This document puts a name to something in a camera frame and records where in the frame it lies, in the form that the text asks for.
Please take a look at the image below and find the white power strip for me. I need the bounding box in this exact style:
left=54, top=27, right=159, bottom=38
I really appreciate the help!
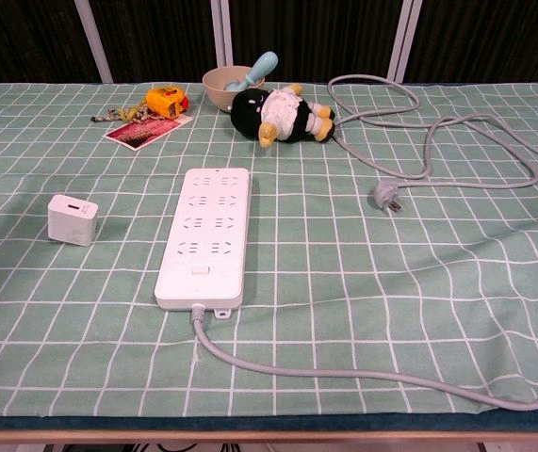
left=154, top=167, right=252, bottom=319

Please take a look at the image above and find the red picture postcard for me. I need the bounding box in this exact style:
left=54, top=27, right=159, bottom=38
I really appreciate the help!
left=103, top=115, right=195, bottom=152

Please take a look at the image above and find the grey power cable with plug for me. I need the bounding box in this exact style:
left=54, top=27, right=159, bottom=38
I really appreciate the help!
left=189, top=73, right=538, bottom=412

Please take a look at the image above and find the white charger adapter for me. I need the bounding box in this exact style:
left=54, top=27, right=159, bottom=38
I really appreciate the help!
left=46, top=192, right=99, bottom=248

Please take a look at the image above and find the black penguin plush toy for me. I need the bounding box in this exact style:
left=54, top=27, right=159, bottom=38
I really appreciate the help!
left=229, top=83, right=337, bottom=150

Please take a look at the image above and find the white frame post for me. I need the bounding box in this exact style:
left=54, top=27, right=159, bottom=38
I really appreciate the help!
left=73, top=0, right=114, bottom=84
left=385, top=0, right=424, bottom=81
left=210, top=0, right=232, bottom=68

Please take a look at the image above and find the green checked tablecloth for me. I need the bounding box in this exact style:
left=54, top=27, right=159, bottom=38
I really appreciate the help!
left=0, top=80, right=538, bottom=430

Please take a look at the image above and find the light blue spoon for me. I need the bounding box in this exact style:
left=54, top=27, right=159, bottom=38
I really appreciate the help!
left=223, top=50, right=280, bottom=93

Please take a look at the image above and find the grey three-pin plug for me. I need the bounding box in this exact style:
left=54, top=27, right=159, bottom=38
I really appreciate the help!
left=374, top=181, right=405, bottom=214

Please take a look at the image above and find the yellow tape measure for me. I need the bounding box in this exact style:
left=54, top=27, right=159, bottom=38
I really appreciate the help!
left=145, top=86, right=190, bottom=119

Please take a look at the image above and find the beige bowl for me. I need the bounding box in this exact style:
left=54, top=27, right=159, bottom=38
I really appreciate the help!
left=202, top=66, right=267, bottom=113

